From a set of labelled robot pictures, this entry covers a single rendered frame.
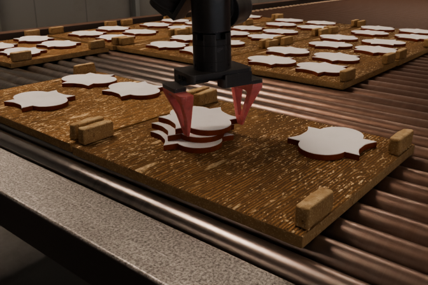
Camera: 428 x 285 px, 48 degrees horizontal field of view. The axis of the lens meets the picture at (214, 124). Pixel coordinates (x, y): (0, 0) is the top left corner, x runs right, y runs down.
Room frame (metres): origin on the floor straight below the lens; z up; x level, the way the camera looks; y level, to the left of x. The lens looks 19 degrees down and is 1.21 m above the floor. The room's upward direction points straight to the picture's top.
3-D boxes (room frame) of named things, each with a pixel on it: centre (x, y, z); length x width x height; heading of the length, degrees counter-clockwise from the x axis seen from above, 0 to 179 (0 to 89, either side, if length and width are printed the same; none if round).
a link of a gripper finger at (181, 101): (0.70, 0.03, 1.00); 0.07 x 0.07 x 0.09; 29
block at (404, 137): (0.68, -0.28, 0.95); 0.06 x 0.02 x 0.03; 140
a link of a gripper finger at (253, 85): (0.73, -0.03, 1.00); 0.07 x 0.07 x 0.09; 29
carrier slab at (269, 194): (0.70, -0.05, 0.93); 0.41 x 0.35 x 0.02; 50
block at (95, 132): (0.72, 0.19, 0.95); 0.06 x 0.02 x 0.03; 140
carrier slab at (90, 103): (0.97, 0.27, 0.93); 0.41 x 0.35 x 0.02; 49
